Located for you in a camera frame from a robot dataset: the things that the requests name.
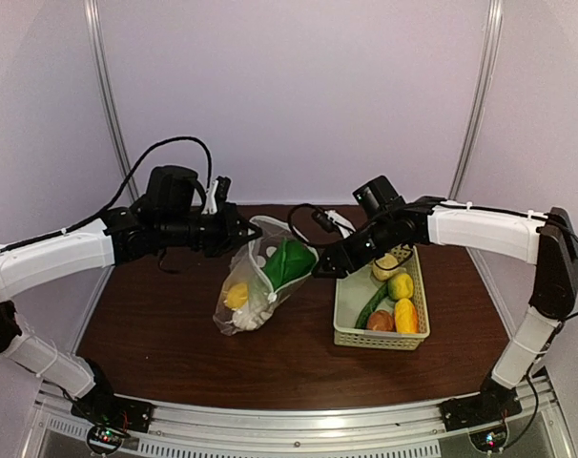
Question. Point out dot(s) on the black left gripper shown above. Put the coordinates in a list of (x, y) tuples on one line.
[(230, 221)]

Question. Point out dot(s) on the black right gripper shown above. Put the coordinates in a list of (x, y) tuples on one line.
[(334, 253)]

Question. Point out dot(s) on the green perforated plastic basket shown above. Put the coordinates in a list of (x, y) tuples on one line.
[(353, 292)]

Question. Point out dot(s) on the clear polka dot zip bag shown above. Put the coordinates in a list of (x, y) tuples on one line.
[(245, 261)]

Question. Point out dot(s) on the green white bok choy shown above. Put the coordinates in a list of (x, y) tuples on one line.
[(286, 268)]

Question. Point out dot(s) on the yellow green lemon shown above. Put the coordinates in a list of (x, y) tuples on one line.
[(400, 286)]

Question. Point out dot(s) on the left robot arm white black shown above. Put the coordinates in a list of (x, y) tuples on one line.
[(175, 211)]

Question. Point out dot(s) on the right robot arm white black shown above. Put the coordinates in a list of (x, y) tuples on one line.
[(544, 240)]

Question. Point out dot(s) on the dark green cucumber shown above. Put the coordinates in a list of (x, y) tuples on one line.
[(370, 307)]

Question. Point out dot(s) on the brown potato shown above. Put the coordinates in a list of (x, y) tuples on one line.
[(380, 321)]

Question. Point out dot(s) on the orange yellow corn bread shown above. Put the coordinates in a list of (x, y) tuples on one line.
[(406, 317)]

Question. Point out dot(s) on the right round circuit board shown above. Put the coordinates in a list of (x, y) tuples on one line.
[(489, 440)]

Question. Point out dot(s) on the round circuit board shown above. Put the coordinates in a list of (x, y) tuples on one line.
[(489, 440), (103, 440)]

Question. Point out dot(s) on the left round circuit board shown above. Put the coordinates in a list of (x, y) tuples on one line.
[(103, 440)]

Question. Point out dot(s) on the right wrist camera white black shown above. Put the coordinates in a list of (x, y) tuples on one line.
[(331, 221)]

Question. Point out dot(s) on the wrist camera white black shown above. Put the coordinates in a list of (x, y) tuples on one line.
[(216, 195), (331, 221)]

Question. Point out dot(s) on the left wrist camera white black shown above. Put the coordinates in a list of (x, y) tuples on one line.
[(216, 195)]

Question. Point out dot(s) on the front aluminium rail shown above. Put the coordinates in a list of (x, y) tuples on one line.
[(408, 430)]

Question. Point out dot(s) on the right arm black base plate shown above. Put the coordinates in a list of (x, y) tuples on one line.
[(476, 410)]

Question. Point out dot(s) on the right aluminium frame post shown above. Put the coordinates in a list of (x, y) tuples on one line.
[(492, 38)]

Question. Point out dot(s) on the aluminium frame post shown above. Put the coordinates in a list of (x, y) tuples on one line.
[(492, 38), (93, 22)]

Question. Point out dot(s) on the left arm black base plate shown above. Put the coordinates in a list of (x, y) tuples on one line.
[(121, 414)]

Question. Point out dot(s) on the left aluminium frame post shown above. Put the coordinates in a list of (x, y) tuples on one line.
[(93, 22)]

